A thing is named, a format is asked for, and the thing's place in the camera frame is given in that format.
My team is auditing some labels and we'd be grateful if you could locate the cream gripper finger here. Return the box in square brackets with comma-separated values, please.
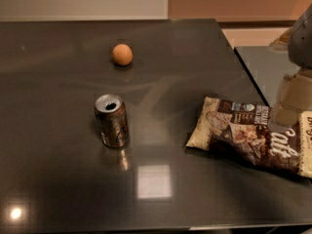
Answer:
[272, 69, 312, 126]

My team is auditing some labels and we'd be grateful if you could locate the brown orange soda can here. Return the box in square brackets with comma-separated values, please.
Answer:
[95, 94, 129, 148]

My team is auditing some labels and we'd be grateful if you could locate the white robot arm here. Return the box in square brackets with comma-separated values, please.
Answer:
[272, 5, 312, 126]

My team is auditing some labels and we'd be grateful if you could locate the grey side table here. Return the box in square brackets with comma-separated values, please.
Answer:
[234, 46, 299, 106]

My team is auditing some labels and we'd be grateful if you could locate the brown chip bag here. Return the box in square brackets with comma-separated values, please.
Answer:
[187, 97, 312, 178]

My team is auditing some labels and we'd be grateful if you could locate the orange fruit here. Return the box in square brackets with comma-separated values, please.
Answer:
[112, 44, 133, 66]

